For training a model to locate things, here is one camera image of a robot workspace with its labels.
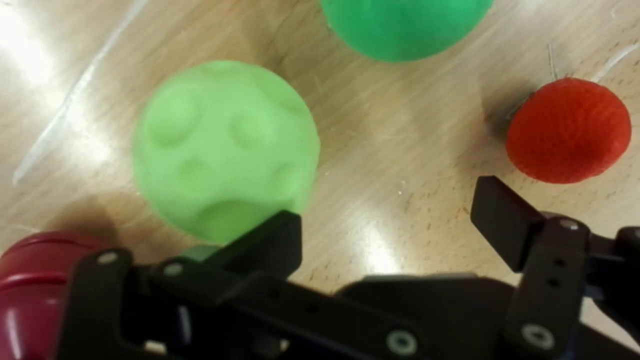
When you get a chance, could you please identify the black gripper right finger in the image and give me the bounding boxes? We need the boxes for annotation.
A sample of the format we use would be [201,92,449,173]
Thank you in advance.
[469,175,640,360]

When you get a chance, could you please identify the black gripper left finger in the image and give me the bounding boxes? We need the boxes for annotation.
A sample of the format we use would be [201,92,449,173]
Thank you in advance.
[56,210,436,360]

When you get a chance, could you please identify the light green dimpled ball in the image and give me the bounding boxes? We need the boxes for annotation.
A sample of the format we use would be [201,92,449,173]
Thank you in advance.
[130,59,321,247]

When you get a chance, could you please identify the red toy radish green leaves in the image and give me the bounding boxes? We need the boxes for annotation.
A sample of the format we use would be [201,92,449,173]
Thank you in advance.
[0,230,101,360]

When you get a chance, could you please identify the small red textured ball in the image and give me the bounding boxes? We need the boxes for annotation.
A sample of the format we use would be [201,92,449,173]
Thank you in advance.
[503,76,633,186]

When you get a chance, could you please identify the green fuzzy ball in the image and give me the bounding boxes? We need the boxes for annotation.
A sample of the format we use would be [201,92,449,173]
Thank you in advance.
[318,0,496,64]

